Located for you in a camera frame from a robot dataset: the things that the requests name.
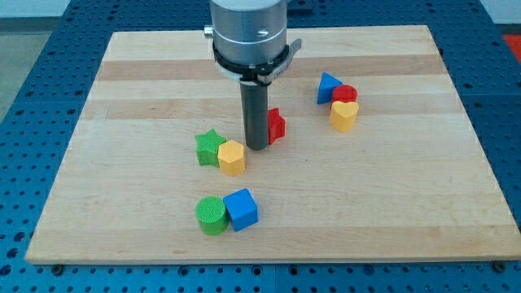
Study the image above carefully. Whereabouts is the green star block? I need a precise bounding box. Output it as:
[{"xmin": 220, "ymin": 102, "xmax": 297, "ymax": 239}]
[{"xmin": 195, "ymin": 129, "xmax": 226, "ymax": 168}]

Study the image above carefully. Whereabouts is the green cylinder block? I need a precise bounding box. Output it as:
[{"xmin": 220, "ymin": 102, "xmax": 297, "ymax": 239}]
[{"xmin": 195, "ymin": 196, "xmax": 229, "ymax": 235}]

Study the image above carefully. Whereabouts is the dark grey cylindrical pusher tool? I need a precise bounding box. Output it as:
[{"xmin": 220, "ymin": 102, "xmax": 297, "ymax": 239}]
[{"xmin": 240, "ymin": 84, "xmax": 269, "ymax": 151}]

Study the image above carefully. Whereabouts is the wooden board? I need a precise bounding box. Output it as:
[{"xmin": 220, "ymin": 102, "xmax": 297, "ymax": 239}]
[{"xmin": 25, "ymin": 25, "xmax": 520, "ymax": 265}]

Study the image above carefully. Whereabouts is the red star block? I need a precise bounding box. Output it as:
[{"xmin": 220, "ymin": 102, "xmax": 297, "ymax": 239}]
[{"xmin": 268, "ymin": 107, "xmax": 286, "ymax": 145}]

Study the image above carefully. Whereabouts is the red cylinder block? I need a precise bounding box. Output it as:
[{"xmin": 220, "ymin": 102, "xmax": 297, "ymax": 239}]
[{"xmin": 331, "ymin": 85, "xmax": 358, "ymax": 103}]

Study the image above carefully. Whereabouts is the blue triangle block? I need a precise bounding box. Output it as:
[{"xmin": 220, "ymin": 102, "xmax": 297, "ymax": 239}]
[{"xmin": 317, "ymin": 72, "xmax": 343, "ymax": 104}]

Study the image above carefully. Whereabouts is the blue cube block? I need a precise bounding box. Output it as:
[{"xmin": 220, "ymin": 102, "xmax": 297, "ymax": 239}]
[{"xmin": 223, "ymin": 188, "xmax": 259, "ymax": 232}]

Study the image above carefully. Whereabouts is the yellow heart block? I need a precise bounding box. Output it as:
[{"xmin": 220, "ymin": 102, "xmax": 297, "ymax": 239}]
[{"xmin": 330, "ymin": 101, "xmax": 360, "ymax": 132}]

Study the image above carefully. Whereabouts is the yellow hexagon block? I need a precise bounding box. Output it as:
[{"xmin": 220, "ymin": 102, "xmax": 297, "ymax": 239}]
[{"xmin": 217, "ymin": 140, "xmax": 246, "ymax": 177}]

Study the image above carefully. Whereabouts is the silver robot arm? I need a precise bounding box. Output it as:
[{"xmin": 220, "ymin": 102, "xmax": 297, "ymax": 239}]
[{"xmin": 204, "ymin": 0, "xmax": 302, "ymax": 86}]

